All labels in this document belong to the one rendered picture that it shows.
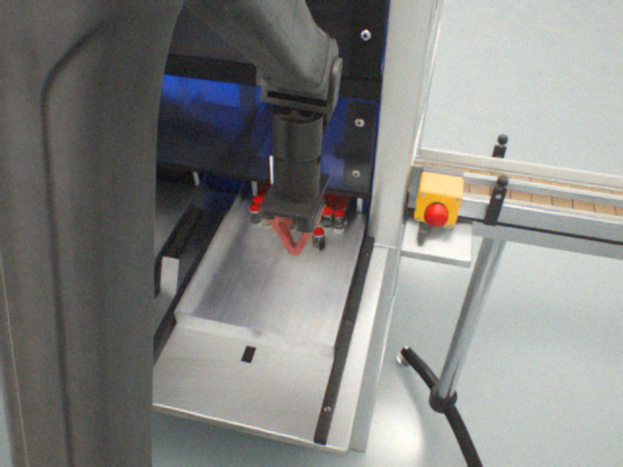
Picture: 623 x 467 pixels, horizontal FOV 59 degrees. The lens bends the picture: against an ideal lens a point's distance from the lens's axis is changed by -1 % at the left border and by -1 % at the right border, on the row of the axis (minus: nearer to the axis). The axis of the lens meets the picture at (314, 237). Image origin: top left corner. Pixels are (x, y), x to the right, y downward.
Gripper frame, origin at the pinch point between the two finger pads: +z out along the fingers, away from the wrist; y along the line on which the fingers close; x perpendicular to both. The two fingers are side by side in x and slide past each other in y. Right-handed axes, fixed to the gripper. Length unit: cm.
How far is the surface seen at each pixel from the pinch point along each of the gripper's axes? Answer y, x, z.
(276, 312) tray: 6.9, 4.4, 19.7
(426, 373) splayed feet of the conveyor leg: 60, -28, 88
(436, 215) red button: 20.8, -18.6, 4.9
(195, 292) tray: 7.4, 19.1, 19.2
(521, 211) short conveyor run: 36, -35, 11
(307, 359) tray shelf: -0.5, -2.5, 20.9
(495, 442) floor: 50, -52, 102
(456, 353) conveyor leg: 47, -33, 64
